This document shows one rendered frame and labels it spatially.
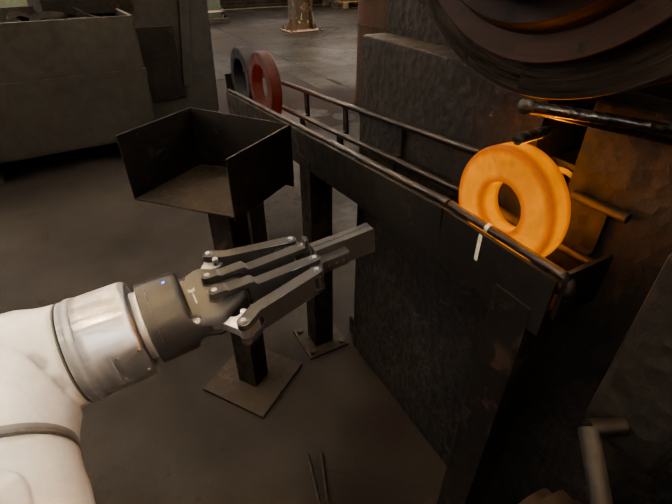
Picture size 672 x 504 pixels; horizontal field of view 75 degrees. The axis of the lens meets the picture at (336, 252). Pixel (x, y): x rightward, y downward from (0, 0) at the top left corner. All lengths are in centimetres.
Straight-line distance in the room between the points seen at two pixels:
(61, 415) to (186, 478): 82
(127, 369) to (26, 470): 10
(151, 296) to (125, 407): 98
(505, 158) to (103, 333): 46
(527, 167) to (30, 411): 52
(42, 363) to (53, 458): 7
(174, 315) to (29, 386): 11
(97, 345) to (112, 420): 96
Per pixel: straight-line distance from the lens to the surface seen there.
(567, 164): 67
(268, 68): 126
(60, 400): 40
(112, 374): 40
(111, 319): 39
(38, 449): 37
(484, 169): 60
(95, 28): 271
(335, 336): 139
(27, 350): 40
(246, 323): 38
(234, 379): 131
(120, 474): 125
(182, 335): 40
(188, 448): 123
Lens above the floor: 100
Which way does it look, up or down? 35 degrees down
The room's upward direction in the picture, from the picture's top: straight up
